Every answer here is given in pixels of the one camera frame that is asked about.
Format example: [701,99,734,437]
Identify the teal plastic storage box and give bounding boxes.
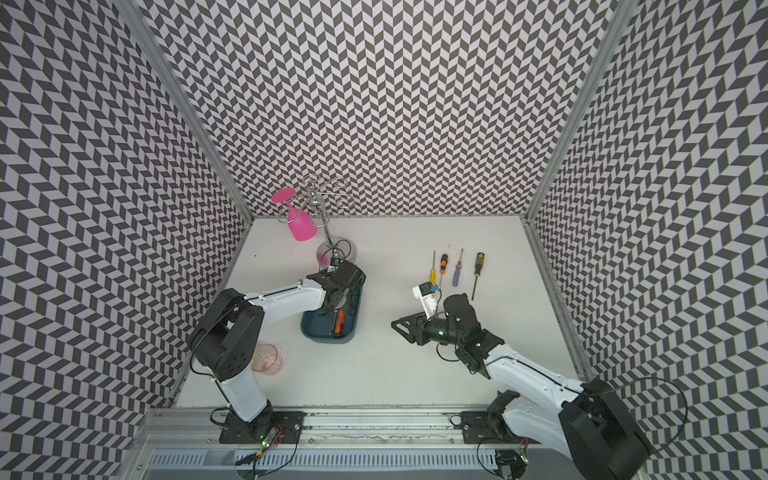
[300,283,364,344]

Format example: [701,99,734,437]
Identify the black yellow far screwdriver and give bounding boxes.
[471,252,485,300]

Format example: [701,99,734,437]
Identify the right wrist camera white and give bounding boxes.
[412,281,440,319]

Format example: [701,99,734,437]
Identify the chrome glass holder stand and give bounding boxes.
[300,174,358,270]

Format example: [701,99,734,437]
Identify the purple red screwdriver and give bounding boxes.
[451,248,464,288]

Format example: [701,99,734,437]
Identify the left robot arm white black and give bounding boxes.
[188,260,366,423]

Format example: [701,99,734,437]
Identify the orange handled screwdriver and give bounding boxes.
[332,309,346,338]

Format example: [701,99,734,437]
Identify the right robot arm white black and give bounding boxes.
[391,294,654,479]

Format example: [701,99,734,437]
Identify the orange black small screwdriver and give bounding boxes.
[437,253,449,288]

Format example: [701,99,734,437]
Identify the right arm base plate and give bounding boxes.
[459,411,522,445]

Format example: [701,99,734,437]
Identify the pink plastic wine glass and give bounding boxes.
[271,187,318,242]

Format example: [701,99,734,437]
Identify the aluminium front rail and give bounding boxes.
[128,407,625,451]

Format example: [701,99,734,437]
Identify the yellow slim screwdriver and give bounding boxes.
[429,250,437,286]

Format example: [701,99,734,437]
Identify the clear pink plastic cup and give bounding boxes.
[250,343,282,376]

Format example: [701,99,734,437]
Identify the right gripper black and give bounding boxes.
[391,311,463,348]

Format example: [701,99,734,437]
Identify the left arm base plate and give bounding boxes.
[219,410,306,445]

